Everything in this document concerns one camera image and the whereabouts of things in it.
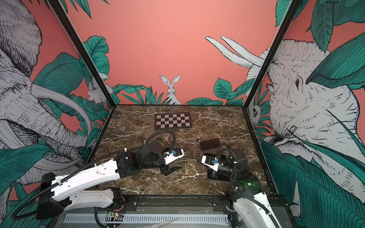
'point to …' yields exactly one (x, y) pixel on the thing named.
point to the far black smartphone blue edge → (210, 144)
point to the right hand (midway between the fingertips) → (200, 158)
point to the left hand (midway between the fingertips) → (180, 158)
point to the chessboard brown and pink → (172, 120)
